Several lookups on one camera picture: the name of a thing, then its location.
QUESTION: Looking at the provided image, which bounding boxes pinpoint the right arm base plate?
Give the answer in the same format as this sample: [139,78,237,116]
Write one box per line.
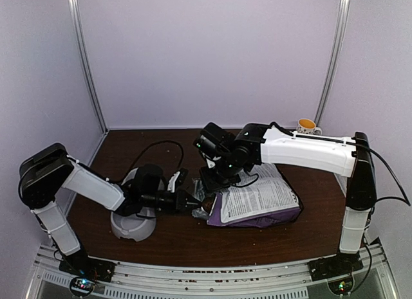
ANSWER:
[307,253,364,282]

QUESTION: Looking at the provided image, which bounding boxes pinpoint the grey double pet bowl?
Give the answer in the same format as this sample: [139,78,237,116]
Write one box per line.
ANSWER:
[110,164,162,242]

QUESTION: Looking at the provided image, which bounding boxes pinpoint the left aluminium corner post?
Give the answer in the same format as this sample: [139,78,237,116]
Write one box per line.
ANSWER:
[68,0,109,134]

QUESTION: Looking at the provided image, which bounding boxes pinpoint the right aluminium corner post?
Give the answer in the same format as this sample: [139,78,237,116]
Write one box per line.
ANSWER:
[315,0,350,125]

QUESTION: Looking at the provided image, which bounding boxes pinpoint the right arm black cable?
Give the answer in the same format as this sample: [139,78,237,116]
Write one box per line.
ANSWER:
[269,121,411,206]

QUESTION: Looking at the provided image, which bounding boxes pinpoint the purple puppy food bag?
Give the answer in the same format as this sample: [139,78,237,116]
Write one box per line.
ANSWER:
[191,164,304,228]

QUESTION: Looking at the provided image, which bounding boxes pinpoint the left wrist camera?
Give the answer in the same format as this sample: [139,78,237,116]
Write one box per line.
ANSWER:
[167,168,189,192]

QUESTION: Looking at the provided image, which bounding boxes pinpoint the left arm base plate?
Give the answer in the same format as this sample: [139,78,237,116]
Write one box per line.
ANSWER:
[59,250,116,282]

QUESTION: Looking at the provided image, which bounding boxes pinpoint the aluminium corner post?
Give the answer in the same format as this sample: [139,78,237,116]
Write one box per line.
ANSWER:
[315,0,350,125]
[68,0,109,134]

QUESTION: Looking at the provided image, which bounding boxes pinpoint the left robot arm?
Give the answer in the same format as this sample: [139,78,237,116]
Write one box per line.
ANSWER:
[18,143,201,276]

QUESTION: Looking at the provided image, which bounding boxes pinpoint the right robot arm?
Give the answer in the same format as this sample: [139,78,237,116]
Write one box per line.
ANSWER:
[193,122,377,275]

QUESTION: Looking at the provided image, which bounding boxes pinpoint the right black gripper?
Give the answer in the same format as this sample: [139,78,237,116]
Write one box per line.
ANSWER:
[200,154,241,192]

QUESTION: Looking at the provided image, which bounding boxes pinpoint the patterned mug yellow inside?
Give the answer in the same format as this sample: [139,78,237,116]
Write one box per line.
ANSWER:
[296,118,323,136]

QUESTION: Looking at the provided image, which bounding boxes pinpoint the metal food scoop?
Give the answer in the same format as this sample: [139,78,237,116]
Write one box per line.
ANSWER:
[201,197,215,214]

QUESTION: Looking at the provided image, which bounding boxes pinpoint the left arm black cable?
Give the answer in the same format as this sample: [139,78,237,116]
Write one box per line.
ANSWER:
[131,140,186,177]

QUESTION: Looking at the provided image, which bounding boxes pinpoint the aluminium front rail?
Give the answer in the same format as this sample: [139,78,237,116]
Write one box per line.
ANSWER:
[28,244,397,299]

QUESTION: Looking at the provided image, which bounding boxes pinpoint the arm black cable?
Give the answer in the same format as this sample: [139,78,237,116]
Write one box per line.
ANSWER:
[131,140,186,177]
[269,121,411,206]

